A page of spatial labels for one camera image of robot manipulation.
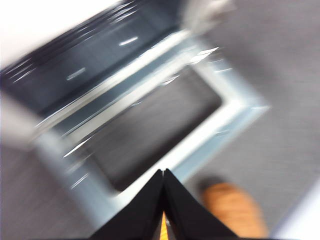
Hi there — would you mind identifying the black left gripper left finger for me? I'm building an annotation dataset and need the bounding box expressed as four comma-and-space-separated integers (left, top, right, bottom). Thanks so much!
88, 169, 165, 239

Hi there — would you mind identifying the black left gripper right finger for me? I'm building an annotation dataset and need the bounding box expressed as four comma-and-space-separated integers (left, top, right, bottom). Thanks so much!
164, 168, 239, 239

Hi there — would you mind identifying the oven door with glass window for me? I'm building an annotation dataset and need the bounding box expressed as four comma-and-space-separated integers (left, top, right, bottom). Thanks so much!
32, 31, 272, 201

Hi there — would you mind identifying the cream Toshiba toaster oven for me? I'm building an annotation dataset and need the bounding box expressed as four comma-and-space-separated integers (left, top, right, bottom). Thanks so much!
0, 0, 238, 151

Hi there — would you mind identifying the orange corn cob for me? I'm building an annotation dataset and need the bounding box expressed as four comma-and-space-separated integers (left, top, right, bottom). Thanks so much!
199, 181, 270, 239

